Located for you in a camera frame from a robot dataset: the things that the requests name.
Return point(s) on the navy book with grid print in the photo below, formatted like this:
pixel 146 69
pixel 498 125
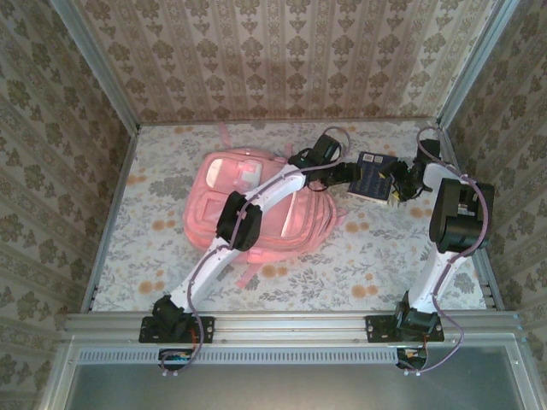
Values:
pixel 372 183

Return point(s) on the pink school backpack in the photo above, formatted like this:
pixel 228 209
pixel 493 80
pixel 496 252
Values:
pixel 205 213

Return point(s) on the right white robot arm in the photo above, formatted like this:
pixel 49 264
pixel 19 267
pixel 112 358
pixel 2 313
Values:
pixel 461 218

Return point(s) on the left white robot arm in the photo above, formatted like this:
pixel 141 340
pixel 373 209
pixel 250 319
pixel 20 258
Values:
pixel 239 222

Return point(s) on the floral table cover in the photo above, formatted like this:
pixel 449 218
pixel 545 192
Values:
pixel 299 256

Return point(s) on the small control board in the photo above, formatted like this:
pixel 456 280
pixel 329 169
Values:
pixel 175 359
pixel 411 359

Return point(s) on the aluminium base beam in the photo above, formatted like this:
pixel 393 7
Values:
pixel 290 326

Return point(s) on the grey metal panel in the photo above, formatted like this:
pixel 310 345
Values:
pixel 278 388

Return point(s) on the aluminium table side rail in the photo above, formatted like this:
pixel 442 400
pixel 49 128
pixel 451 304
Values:
pixel 489 286
pixel 112 213

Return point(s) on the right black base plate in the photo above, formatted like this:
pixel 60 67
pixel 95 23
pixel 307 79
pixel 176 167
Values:
pixel 378 329

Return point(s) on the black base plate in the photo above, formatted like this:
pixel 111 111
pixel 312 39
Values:
pixel 205 329
pixel 378 329

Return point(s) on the aluminium frame post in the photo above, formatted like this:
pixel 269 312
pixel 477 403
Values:
pixel 102 72
pixel 475 64

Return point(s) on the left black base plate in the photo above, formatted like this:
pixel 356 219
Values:
pixel 205 329

